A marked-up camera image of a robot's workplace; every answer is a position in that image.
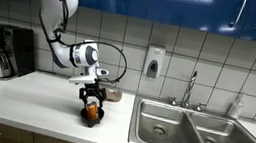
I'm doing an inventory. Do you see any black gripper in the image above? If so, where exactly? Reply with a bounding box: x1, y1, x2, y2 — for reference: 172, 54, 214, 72
77, 80, 109, 111

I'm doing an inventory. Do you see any orange drink can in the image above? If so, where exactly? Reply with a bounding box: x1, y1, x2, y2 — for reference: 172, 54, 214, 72
83, 100, 101, 122

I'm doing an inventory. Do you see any black bowl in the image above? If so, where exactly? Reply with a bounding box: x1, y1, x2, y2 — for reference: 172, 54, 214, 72
78, 104, 107, 131

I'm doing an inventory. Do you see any stainless steel double sink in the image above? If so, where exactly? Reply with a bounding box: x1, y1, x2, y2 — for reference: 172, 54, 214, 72
127, 94, 256, 143

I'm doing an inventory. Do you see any black coffee maker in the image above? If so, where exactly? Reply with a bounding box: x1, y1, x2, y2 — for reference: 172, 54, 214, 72
0, 23, 42, 87

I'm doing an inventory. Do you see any chrome faucet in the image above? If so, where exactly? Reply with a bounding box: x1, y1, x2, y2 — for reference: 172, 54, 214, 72
181, 69, 200, 110

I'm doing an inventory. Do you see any clear soap bottle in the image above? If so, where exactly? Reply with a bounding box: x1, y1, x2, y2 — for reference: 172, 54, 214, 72
227, 90, 247, 121

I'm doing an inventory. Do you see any white wrist camera block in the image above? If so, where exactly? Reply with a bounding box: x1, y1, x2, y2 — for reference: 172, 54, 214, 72
67, 62, 110, 90

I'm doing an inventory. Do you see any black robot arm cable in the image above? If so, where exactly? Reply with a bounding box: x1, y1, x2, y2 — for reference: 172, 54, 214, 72
30, 0, 137, 87

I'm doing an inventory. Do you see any white wall soap dispenser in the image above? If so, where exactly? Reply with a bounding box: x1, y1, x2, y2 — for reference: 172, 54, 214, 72
141, 43, 167, 80

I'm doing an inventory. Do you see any chrome faucet handle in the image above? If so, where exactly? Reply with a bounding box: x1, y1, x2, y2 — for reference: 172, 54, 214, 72
167, 95, 179, 108
193, 101, 207, 114

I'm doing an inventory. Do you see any silver upper cabinet handle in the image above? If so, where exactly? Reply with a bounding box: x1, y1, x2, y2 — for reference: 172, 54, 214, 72
229, 0, 248, 30

